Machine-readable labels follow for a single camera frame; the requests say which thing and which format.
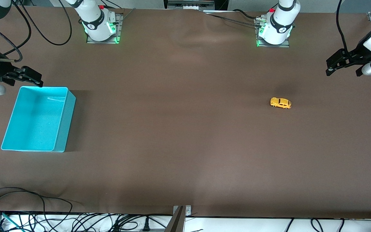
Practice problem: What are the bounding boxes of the teal cable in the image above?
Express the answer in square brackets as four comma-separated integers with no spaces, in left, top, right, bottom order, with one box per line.
[0,210,23,232]

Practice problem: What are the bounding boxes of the black looping arm cable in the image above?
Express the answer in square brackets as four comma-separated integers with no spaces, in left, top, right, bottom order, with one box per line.
[10,0,72,46]

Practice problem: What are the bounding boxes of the long black loose cable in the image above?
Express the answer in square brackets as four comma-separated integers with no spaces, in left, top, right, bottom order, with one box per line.
[0,187,83,232]

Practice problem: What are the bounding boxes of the thin grey base cable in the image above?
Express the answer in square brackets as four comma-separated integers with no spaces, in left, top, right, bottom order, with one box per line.
[203,11,261,25]

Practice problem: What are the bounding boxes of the silver metal bracket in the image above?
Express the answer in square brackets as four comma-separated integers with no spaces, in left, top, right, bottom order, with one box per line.
[173,205,192,217]

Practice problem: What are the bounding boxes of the brown table cover cloth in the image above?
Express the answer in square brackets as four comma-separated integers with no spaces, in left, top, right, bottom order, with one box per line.
[0,6,371,219]

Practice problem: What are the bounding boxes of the yellow toy beetle car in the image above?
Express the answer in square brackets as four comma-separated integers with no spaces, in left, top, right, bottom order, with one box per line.
[270,97,292,109]

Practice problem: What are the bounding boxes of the grey metal device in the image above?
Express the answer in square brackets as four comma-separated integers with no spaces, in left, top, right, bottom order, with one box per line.
[165,0,215,11]

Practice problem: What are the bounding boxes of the thick black base cable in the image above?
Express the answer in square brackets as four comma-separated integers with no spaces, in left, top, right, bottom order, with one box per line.
[232,9,263,20]

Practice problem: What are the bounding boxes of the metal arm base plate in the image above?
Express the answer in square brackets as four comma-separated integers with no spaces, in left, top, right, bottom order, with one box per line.
[86,12,123,44]
[255,18,290,48]

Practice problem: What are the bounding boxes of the turquoise plastic bin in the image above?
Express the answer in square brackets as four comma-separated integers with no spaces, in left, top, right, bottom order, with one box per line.
[1,86,76,153]

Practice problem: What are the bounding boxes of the dark camera stand post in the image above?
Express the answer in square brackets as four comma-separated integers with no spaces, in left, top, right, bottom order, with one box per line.
[164,206,185,232]

